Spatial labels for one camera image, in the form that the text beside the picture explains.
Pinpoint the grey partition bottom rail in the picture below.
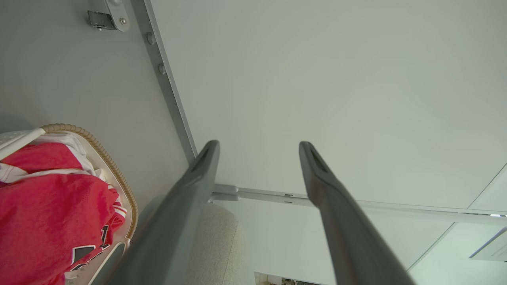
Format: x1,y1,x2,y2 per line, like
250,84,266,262
131,0,198,163

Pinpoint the beige cushioned seat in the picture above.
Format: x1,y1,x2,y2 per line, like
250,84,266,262
139,194,255,285

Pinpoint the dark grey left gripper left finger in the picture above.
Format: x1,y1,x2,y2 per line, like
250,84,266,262
104,140,220,285

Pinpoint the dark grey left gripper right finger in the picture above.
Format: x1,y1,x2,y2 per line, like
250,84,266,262
299,141,415,285

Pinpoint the red jersey with striped trim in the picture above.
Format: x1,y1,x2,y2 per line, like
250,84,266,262
0,172,128,285

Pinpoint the red Bulls 23 jersey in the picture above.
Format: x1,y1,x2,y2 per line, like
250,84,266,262
0,142,86,173

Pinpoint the white basket with woven rim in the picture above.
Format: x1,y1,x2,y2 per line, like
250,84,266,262
0,123,139,285

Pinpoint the white basket liner cloth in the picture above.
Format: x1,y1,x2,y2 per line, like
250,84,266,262
44,133,119,183

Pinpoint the white ceiling light panel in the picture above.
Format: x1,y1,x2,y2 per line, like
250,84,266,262
469,227,507,262

